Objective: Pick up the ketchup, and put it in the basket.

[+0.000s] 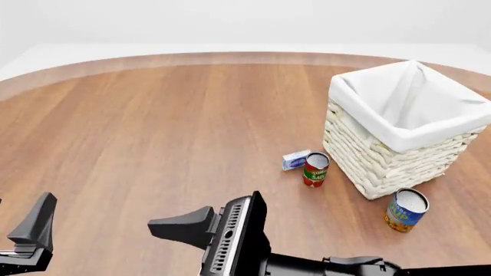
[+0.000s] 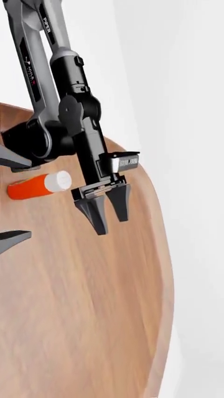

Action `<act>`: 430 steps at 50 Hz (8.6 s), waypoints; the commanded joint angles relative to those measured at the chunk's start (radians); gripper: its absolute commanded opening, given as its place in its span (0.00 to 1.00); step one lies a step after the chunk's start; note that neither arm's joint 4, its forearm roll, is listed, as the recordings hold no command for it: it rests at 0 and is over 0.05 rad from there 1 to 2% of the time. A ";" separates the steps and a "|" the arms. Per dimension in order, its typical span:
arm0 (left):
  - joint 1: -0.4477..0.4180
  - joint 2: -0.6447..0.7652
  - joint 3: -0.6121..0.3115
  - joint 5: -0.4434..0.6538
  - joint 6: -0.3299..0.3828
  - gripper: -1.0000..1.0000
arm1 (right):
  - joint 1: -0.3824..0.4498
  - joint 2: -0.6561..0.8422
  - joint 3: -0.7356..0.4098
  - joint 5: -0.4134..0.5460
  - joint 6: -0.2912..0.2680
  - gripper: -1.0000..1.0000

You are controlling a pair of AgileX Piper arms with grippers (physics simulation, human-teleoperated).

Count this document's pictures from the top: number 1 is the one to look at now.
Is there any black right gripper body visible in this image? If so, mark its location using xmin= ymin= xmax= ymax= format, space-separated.
xmin=199 ymin=190 xmax=272 ymax=276

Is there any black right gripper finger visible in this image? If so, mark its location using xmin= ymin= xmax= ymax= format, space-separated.
xmin=147 ymin=205 xmax=222 ymax=251

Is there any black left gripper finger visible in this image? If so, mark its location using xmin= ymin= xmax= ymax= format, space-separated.
xmin=6 ymin=191 xmax=58 ymax=253

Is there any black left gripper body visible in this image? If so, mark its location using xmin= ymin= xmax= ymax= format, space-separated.
xmin=0 ymin=244 xmax=53 ymax=276

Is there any white wicker basket with liner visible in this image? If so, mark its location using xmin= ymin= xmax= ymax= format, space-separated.
xmin=321 ymin=59 xmax=491 ymax=201

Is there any small blue white box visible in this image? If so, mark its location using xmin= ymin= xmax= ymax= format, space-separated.
xmin=282 ymin=149 xmax=312 ymax=173

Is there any red tomato sauce can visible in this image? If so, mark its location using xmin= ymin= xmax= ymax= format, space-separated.
xmin=302 ymin=151 xmax=331 ymax=189

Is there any blue soup can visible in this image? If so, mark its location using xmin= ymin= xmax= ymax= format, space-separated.
xmin=384 ymin=187 xmax=430 ymax=233

